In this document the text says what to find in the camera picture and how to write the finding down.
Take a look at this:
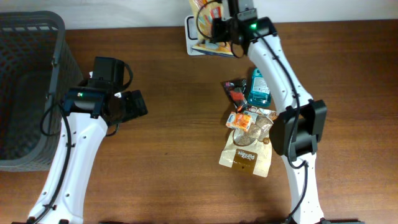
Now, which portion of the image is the dark red snack packet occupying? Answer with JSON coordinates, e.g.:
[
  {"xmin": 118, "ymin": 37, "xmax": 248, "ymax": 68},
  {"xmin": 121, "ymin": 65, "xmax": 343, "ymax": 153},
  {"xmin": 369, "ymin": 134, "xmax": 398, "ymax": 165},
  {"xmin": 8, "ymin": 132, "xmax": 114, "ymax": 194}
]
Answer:
[{"xmin": 221, "ymin": 79, "xmax": 248, "ymax": 112}]

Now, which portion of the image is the white barcode scanner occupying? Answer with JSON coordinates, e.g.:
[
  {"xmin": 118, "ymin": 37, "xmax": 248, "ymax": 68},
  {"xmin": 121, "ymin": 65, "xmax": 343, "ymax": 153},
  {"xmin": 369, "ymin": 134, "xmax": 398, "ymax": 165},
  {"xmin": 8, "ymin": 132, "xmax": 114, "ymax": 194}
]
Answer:
[{"xmin": 184, "ymin": 15, "xmax": 204, "ymax": 56}]

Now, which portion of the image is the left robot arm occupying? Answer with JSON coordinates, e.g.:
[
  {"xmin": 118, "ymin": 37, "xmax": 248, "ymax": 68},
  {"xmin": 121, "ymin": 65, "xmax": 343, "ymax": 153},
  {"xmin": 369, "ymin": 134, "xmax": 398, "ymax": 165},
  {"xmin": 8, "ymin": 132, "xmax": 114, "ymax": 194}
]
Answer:
[{"xmin": 27, "ymin": 57, "xmax": 148, "ymax": 223}]

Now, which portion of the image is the teal mouthwash bottle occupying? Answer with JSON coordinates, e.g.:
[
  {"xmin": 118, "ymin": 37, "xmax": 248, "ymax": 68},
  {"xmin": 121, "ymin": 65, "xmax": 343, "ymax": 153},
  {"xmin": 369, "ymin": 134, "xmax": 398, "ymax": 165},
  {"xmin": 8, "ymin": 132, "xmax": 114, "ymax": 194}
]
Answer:
[{"xmin": 247, "ymin": 68, "xmax": 271, "ymax": 108}]

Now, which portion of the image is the yellow snack bag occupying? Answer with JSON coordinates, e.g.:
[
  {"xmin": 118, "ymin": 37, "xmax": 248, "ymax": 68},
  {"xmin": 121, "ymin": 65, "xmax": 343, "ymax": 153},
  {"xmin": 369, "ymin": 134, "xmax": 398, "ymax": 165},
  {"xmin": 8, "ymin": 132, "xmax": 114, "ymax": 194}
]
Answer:
[{"xmin": 188, "ymin": 0, "xmax": 234, "ymax": 57}]

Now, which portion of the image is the grey plastic mesh basket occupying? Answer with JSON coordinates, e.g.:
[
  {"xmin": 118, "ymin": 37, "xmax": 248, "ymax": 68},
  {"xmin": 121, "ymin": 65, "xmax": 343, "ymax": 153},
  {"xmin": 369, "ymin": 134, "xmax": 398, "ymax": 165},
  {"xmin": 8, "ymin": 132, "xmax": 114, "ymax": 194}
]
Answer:
[{"xmin": 1, "ymin": 11, "xmax": 83, "ymax": 172}]

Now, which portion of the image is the orange snack packet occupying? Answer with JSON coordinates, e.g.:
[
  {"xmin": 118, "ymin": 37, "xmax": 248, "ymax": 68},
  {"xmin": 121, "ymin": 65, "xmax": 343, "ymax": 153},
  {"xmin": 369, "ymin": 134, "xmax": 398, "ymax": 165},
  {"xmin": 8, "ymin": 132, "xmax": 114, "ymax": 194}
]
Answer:
[{"xmin": 226, "ymin": 112, "xmax": 252, "ymax": 132}]

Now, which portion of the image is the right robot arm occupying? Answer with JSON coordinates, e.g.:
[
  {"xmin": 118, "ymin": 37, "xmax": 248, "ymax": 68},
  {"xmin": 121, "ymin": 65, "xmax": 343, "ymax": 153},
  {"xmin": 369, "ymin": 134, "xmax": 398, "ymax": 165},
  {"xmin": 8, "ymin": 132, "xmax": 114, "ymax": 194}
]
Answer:
[{"xmin": 210, "ymin": 0, "xmax": 327, "ymax": 223}]

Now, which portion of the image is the beige cookie pouch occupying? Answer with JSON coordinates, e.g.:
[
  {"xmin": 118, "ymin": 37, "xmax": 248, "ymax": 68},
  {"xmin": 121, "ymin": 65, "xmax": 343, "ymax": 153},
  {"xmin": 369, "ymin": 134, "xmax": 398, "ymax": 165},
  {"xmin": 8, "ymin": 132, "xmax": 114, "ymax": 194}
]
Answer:
[{"xmin": 218, "ymin": 107, "xmax": 279, "ymax": 178}]

